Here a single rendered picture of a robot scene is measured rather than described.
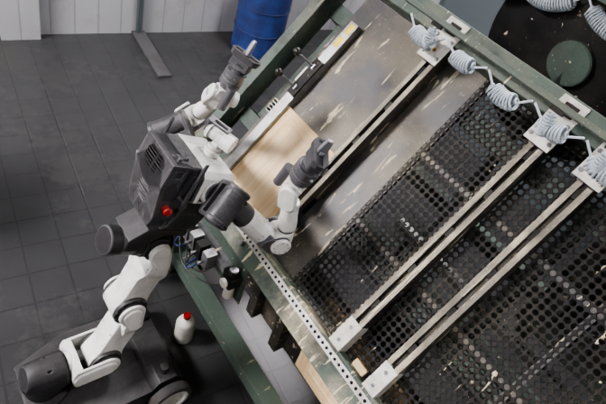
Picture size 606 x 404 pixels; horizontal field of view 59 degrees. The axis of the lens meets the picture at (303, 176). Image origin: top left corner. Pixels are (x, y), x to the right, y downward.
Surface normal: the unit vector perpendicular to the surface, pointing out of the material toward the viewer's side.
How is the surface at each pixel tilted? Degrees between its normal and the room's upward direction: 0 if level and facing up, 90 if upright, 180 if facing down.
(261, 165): 53
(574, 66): 90
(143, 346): 0
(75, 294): 0
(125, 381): 0
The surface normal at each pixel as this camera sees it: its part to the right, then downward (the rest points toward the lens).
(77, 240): 0.25, -0.73
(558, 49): -0.79, 0.22
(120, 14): 0.48, 0.66
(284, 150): -0.48, -0.27
